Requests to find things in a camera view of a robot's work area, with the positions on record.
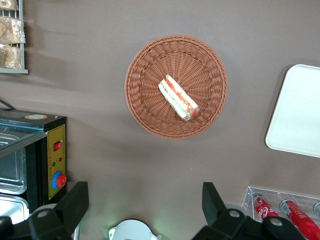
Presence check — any white wire snack rack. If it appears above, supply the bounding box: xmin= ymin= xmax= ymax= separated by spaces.
xmin=0 ymin=0 xmax=29 ymax=75

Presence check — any clear acrylic bottle rack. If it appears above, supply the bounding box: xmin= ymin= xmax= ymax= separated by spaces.
xmin=241 ymin=185 xmax=320 ymax=240

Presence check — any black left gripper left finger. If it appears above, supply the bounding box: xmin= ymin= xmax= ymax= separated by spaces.
xmin=0 ymin=181 xmax=90 ymax=240

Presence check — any black food warmer cable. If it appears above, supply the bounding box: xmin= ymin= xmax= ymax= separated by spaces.
xmin=0 ymin=99 xmax=15 ymax=111

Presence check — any red cola can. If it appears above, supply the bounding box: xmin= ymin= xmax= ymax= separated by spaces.
xmin=279 ymin=199 xmax=320 ymax=240

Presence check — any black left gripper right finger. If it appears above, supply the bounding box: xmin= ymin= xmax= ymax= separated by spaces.
xmin=191 ymin=181 xmax=306 ymax=240

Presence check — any clear bag of crackers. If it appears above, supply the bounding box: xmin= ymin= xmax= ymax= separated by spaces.
xmin=0 ymin=16 xmax=26 ymax=45
xmin=0 ymin=0 xmax=19 ymax=11
xmin=0 ymin=43 xmax=23 ymax=70

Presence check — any cream plastic serving tray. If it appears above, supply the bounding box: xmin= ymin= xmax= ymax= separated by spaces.
xmin=264 ymin=63 xmax=320 ymax=159

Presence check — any steel warmer pan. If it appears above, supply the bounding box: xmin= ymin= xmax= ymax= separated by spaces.
xmin=0 ymin=147 xmax=28 ymax=196
xmin=0 ymin=194 xmax=30 ymax=225

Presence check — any round brown wicker basket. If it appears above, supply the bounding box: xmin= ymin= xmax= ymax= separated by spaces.
xmin=124 ymin=34 xmax=229 ymax=140

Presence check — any triangle sandwich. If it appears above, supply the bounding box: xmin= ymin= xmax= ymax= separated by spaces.
xmin=157 ymin=74 xmax=200 ymax=123

